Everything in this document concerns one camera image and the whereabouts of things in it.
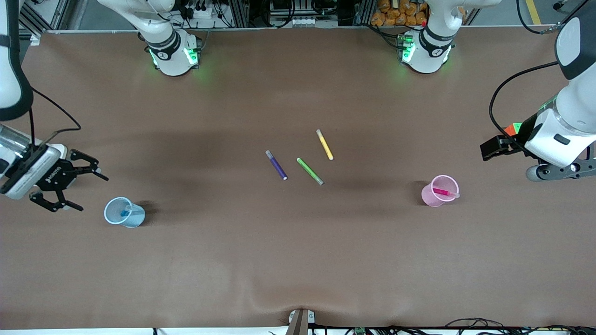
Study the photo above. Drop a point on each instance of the light blue cup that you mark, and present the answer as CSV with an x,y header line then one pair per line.
x,y
137,218

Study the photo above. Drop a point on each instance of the pink cup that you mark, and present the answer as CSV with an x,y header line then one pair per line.
x,y
428,197

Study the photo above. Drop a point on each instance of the yellow marker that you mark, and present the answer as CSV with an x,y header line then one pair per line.
x,y
324,144

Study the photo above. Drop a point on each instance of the green marker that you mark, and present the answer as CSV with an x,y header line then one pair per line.
x,y
309,171

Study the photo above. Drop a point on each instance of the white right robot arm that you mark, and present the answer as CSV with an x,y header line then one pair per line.
x,y
9,70

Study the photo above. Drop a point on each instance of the blue marker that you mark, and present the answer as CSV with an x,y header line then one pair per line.
x,y
125,212

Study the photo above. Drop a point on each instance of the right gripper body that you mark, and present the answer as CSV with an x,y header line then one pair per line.
x,y
52,178

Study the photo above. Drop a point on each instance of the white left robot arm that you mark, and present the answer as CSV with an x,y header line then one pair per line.
x,y
577,102

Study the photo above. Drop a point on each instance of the white power strip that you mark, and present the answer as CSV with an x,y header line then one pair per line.
x,y
200,11

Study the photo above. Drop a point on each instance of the colourful puzzle cube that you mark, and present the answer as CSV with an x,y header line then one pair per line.
x,y
517,128

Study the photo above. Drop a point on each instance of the pink marker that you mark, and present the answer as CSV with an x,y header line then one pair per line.
x,y
442,191

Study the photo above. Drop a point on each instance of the purple marker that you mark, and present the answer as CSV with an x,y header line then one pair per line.
x,y
276,165

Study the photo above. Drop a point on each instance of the metal table edge bracket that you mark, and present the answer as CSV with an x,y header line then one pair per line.
x,y
300,323

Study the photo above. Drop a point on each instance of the orange snack bag pile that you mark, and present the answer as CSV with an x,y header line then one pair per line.
x,y
391,14

